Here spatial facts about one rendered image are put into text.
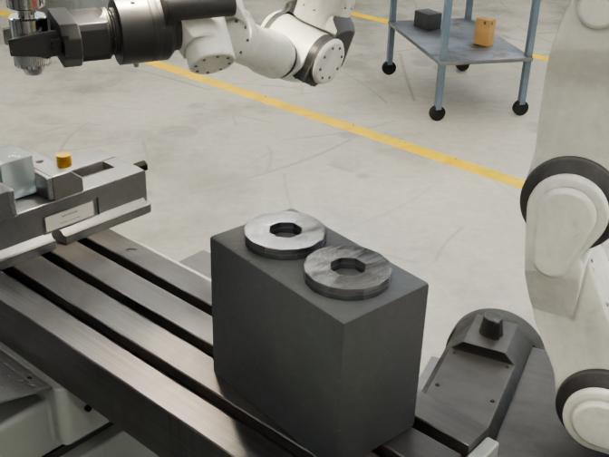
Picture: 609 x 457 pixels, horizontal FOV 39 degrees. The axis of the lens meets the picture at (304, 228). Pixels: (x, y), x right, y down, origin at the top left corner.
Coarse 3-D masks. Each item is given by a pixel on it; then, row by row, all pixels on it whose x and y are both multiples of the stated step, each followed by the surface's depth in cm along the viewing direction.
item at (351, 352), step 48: (240, 240) 95; (288, 240) 92; (336, 240) 96; (240, 288) 94; (288, 288) 87; (336, 288) 84; (384, 288) 86; (240, 336) 97; (288, 336) 89; (336, 336) 83; (384, 336) 86; (240, 384) 100; (288, 384) 92; (336, 384) 85; (384, 384) 90; (288, 432) 95; (336, 432) 88; (384, 432) 93
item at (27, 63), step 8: (16, 32) 109; (24, 32) 109; (32, 32) 109; (40, 32) 110; (16, 56) 111; (24, 56) 111; (32, 56) 111; (16, 64) 112; (24, 64) 111; (32, 64) 111; (40, 64) 112; (48, 64) 113
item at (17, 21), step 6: (36, 12) 112; (12, 18) 109; (18, 18) 109; (24, 18) 109; (30, 18) 109; (36, 18) 109; (42, 18) 110; (12, 24) 109; (18, 24) 109; (24, 24) 109; (30, 24) 109; (36, 24) 109; (42, 24) 110
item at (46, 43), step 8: (48, 32) 110; (56, 32) 110; (8, 40) 108; (16, 40) 108; (24, 40) 109; (32, 40) 109; (40, 40) 109; (48, 40) 110; (56, 40) 110; (16, 48) 109; (24, 48) 109; (32, 48) 109; (40, 48) 110; (48, 48) 110; (56, 48) 110; (40, 56) 110; (48, 56) 111
